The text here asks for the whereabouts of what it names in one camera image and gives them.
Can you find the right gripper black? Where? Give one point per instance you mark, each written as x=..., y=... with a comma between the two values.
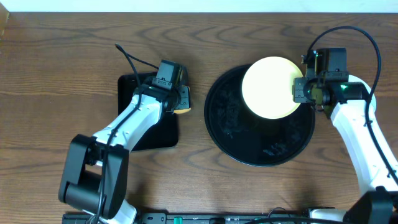
x=298, y=90

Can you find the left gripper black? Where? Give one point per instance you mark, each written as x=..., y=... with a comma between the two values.
x=183, y=98

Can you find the orange yellow sponge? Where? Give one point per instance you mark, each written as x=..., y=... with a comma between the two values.
x=182, y=111

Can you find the yellow plate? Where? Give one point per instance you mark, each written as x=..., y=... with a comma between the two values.
x=267, y=87

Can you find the light blue plate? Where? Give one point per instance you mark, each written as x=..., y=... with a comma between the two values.
x=353, y=78

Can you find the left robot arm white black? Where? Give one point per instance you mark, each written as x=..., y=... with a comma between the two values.
x=94, y=178

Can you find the black rectangular tray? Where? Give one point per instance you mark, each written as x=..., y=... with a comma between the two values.
x=164, y=134

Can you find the black round tray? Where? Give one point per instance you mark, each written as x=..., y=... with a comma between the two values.
x=247, y=137

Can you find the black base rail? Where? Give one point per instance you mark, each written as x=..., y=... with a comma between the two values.
x=217, y=218

